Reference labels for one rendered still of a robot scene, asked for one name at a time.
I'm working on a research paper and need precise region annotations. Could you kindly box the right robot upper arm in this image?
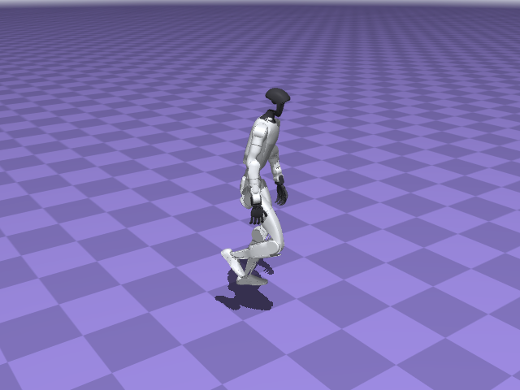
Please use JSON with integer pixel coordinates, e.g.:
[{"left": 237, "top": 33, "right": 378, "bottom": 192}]
[{"left": 246, "top": 123, "right": 268, "bottom": 170}]

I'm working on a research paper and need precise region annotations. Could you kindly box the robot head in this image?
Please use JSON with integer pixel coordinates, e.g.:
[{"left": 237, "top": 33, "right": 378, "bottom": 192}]
[{"left": 260, "top": 88, "right": 290, "bottom": 124}]

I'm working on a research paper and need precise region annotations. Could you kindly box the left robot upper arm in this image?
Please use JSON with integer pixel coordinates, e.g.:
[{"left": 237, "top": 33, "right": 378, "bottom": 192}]
[{"left": 270, "top": 119, "right": 280, "bottom": 157}]

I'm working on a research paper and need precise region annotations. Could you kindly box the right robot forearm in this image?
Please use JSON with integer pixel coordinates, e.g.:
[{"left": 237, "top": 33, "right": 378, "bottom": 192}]
[{"left": 247, "top": 161, "right": 261, "bottom": 204}]

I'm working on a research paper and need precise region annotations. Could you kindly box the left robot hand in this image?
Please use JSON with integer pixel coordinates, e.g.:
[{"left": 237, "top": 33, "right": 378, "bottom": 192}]
[{"left": 275, "top": 175, "right": 288, "bottom": 206}]

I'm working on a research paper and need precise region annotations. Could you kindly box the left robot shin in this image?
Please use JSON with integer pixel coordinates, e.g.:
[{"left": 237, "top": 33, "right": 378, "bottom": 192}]
[{"left": 244, "top": 235, "right": 270, "bottom": 278}]

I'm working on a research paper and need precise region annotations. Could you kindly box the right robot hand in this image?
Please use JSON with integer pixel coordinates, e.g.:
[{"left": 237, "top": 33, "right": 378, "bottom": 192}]
[{"left": 249, "top": 196, "right": 267, "bottom": 225}]

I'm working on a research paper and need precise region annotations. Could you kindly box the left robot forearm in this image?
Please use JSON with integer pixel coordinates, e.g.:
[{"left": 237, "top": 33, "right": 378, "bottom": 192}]
[{"left": 268, "top": 152, "right": 284, "bottom": 182}]

